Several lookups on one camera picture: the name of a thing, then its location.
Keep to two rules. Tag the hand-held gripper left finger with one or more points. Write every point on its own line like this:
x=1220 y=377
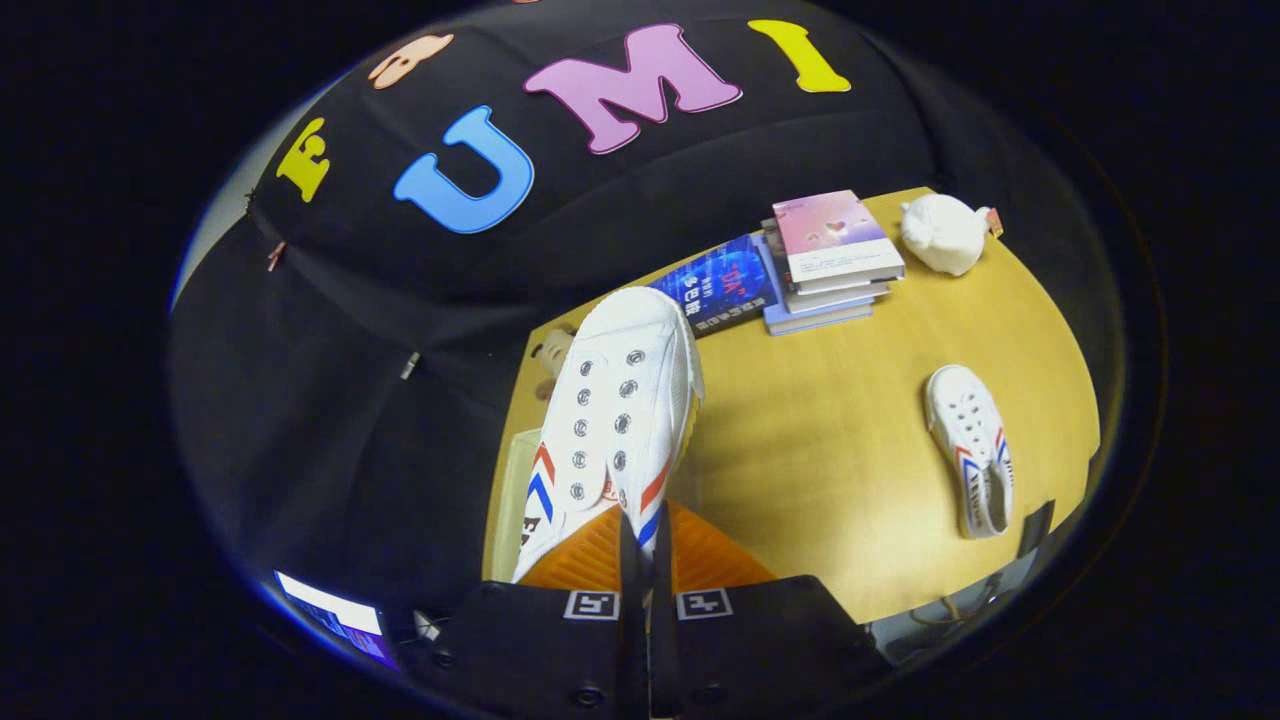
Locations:
x=634 y=650

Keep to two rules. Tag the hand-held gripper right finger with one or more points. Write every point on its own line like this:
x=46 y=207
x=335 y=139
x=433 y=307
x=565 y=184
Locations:
x=662 y=650

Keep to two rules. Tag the beige fabric storage box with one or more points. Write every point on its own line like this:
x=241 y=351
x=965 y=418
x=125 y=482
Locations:
x=512 y=480

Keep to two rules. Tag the white striped canvas shoe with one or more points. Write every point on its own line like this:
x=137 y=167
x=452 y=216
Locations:
x=965 y=420
x=620 y=350

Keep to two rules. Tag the lit monitor screen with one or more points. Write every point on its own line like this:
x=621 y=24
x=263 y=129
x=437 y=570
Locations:
x=330 y=610

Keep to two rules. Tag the brown plush toy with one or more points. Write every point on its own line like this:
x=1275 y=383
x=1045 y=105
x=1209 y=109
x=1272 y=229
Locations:
x=552 y=352

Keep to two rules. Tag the silver clip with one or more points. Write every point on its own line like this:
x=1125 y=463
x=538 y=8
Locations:
x=410 y=365

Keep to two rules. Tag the dark blue book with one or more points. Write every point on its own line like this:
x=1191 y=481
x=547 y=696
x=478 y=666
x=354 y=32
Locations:
x=720 y=285

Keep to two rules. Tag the black backdrop cloth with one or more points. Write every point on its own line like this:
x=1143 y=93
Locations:
x=330 y=420

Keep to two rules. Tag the pink book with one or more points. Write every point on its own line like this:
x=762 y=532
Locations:
x=830 y=230

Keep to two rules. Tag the white plush toy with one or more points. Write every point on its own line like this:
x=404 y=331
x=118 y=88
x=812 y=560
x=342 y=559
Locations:
x=940 y=235

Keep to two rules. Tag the pink clothes peg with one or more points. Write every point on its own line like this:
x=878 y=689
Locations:
x=275 y=256

